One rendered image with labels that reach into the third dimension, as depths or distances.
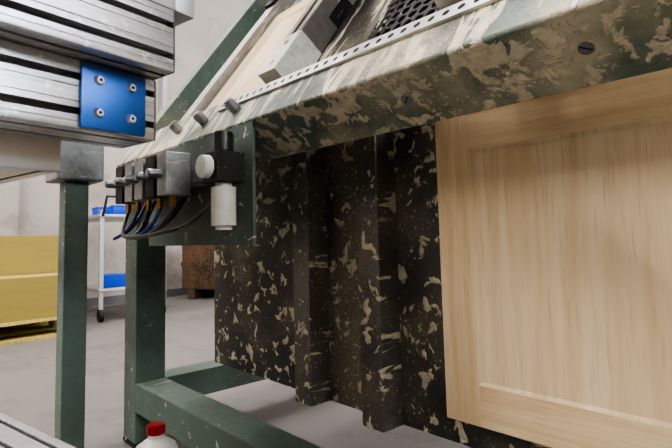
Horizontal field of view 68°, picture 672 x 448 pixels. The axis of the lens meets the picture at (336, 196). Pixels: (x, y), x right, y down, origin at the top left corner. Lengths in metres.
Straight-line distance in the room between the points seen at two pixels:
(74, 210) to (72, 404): 0.51
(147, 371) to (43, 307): 2.11
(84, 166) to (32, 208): 3.51
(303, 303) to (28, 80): 0.75
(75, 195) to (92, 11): 0.88
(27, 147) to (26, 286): 2.88
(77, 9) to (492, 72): 0.51
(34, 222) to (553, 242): 4.57
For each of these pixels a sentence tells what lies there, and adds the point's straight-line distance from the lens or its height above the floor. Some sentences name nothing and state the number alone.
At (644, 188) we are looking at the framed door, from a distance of 0.81.
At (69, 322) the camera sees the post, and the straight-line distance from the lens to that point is 1.53.
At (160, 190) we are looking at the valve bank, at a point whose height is 0.69.
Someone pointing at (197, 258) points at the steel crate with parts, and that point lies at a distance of 5.25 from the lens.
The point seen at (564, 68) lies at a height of 0.77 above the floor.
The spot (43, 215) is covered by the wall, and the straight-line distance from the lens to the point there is 5.04.
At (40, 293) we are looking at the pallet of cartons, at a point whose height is 0.28.
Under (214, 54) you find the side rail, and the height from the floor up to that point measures 1.22.
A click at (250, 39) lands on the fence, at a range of 1.62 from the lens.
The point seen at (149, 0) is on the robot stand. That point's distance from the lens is 0.76.
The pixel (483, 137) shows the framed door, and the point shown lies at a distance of 0.91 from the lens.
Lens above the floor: 0.58
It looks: 5 degrees up
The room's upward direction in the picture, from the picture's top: 1 degrees counter-clockwise
